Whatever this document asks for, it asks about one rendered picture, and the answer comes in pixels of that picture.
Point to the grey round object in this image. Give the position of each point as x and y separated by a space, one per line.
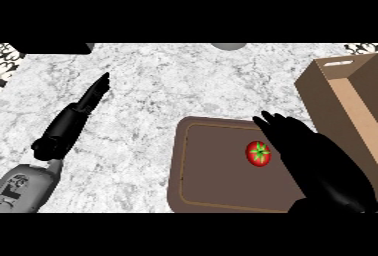
230 46

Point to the black appliance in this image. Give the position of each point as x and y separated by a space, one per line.
53 48

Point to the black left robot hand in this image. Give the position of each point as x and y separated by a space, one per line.
61 131

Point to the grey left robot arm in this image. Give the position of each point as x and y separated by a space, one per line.
23 188

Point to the brown tray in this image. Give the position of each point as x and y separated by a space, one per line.
222 170

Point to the cardboard box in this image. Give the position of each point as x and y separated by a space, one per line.
345 100

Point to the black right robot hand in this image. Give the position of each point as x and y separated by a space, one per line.
315 163

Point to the red tomato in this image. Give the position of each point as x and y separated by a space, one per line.
258 154

